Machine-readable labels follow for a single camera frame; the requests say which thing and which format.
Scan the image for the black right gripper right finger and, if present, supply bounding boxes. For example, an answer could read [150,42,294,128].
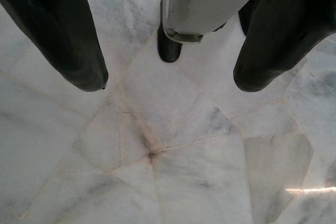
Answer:
[233,0,336,93]

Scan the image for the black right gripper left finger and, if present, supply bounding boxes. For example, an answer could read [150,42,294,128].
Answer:
[0,0,110,93]

